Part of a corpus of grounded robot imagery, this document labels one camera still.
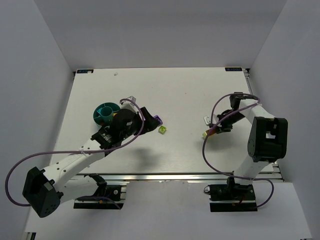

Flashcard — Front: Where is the lime green hollow lego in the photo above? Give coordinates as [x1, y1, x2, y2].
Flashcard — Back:
[158, 125, 167, 134]

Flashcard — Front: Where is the orange studded lego brick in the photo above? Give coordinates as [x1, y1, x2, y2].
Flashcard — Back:
[205, 128, 216, 136]

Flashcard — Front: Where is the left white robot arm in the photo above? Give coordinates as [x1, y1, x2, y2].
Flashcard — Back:
[22, 107, 161, 218]

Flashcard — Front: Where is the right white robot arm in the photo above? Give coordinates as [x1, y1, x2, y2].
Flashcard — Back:
[209, 92, 288, 188]

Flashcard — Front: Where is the purple hollow lego brick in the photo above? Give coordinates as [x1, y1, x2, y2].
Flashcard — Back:
[154, 115, 163, 126]

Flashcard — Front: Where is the teal divided round container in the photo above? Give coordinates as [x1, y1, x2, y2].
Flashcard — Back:
[92, 102, 121, 126]

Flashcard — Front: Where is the right blue corner label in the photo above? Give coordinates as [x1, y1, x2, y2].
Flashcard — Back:
[224, 67, 243, 72]

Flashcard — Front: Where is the blue corner label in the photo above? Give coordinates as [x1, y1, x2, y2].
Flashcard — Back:
[224, 67, 243, 72]
[76, 69, 94, 74]

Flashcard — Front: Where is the left blue corner label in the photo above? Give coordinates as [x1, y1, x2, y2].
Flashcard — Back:
[76, 69, 94, 74]

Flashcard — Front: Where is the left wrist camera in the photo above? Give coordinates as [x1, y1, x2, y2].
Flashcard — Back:
[119, 96, 136, 112]

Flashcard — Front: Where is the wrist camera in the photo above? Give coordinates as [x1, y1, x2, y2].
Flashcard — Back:
[203, 116, 212, 127]
[119, 96, 136, 112]

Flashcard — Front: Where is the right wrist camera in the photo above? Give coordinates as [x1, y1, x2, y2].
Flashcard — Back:
[203, 116, 212, 127]

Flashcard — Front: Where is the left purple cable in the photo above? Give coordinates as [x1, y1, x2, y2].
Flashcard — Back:
[5, 98, 146, 210]

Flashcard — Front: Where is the aluminium table rail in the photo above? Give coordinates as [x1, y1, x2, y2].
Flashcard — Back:
[47, 164, 283, 183]

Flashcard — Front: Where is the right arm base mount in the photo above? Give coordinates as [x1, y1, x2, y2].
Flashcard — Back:
[203, 177, 258, 213]

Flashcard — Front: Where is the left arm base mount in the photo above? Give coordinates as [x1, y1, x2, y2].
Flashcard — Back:
[73, 173, 125, 210]

